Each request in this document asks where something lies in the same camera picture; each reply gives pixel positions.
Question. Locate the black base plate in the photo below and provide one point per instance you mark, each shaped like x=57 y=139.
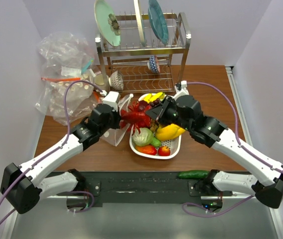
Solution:
x=141 y=188

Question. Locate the white perforated fruit tray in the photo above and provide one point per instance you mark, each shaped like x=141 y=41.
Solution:
x=173 y=144

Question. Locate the purple grape bunch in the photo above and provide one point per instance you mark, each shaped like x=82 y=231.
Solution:
x=155 y=102

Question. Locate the steel dish rack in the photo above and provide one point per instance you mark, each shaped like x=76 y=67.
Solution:
x=130 y=57

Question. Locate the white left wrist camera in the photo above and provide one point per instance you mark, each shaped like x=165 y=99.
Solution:
x=112 y=99

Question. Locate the grey patterned bowl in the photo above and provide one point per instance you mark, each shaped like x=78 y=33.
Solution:
x=116 y=81

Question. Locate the small yellow banana bunch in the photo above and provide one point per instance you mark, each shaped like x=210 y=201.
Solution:
x=150 y=97

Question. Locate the mint green flower plate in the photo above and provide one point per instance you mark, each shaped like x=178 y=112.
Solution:
x=107 y=22

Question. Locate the green white cabbage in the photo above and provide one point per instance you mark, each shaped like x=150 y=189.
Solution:
x=143 y=137

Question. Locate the teal blue plate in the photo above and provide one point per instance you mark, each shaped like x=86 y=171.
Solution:
x=158 y=21

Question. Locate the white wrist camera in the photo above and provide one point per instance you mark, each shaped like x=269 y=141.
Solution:
x=112 y=99
x=181 y=89

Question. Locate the clear polka dot zip bag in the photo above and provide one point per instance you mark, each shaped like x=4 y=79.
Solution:
x=115 y=136

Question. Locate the pile of clear plastic bags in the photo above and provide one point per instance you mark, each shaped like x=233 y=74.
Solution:
x=68 y=77

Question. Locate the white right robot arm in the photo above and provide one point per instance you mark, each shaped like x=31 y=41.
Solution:
x=265 y=175

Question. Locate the large yellow banana bunch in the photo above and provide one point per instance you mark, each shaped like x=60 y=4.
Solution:
x=164 y=133

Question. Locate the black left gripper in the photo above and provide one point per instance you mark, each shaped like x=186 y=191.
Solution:
x=116 y=115

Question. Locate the beige rimmed plate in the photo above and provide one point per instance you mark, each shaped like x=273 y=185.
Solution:
x=139 y=21

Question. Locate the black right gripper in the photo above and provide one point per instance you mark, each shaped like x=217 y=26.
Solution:
x=158 y=112

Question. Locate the red plastic lobster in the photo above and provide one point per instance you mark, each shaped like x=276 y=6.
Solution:
x=134 y=117

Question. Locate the cream ceramic cup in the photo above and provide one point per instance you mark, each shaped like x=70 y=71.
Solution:
x=98 y=79

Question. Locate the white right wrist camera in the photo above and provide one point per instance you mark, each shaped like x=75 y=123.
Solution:
x=181 y=89

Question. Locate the small red apple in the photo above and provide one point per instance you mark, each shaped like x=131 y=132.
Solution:
x=164 y=151

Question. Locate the orange red pepper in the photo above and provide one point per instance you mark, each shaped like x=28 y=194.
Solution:
x=148 y=149

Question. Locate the green cucumber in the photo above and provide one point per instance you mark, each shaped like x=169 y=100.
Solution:
x=193 y=174

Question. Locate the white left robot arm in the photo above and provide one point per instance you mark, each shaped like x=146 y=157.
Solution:
x=25 y=185

